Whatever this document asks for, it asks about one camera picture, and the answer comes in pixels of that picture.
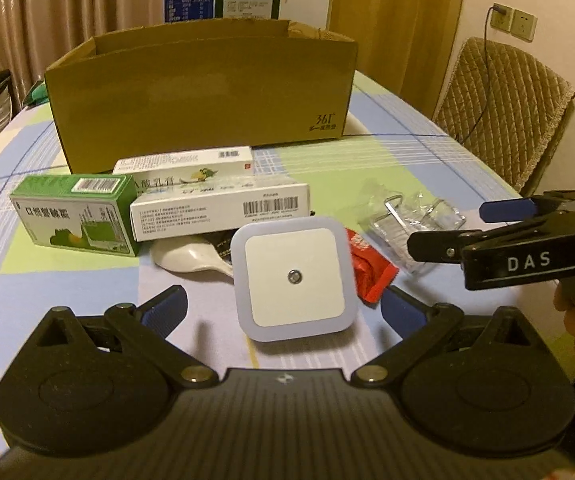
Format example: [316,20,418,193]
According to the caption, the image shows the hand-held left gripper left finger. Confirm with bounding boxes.
[32,285,219,389]

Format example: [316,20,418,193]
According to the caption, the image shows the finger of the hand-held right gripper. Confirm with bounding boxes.
[480,189,575,231]
[407,229,493,264]

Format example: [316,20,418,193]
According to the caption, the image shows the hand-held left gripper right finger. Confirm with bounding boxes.
[350,286,544,389]

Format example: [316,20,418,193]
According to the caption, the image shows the clear plastic bag of clips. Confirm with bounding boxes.
[357,180,468,277]

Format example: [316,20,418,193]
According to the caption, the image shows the red snack packet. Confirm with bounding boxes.
[345,227,399,305]

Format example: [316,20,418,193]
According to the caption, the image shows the long white barcode box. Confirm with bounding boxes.
[130,182,312,242]

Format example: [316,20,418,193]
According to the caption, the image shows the white square night light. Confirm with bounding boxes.
[230,216,359,344]

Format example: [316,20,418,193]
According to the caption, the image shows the green medicine box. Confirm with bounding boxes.
[10,174,141,257]

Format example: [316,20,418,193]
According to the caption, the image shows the white box with red mark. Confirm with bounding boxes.
[112,146,254,182]

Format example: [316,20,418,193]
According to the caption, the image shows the large brown cardboard box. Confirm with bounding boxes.
[44,19,359,175]

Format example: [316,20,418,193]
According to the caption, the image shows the desktop with checked tablecloth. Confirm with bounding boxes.
[0,70,575,461]

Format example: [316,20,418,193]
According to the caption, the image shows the quilted brown chair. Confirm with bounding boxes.
[431,36,575,197]

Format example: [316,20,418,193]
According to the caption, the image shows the wooden door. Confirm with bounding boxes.
[330,0,469,111]

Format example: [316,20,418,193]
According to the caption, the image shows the teal packet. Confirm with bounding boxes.
[24,82,51,107]

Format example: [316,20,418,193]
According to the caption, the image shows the grey and white bags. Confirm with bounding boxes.
[0,70,19,134]

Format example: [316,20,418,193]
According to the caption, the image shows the dark green carton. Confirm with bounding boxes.
[214,0,282,21]

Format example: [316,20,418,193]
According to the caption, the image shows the double wall outlet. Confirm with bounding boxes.
[490,4,539,43]

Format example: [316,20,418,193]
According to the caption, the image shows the grey plug with cable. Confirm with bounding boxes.
[460,4,511,141]

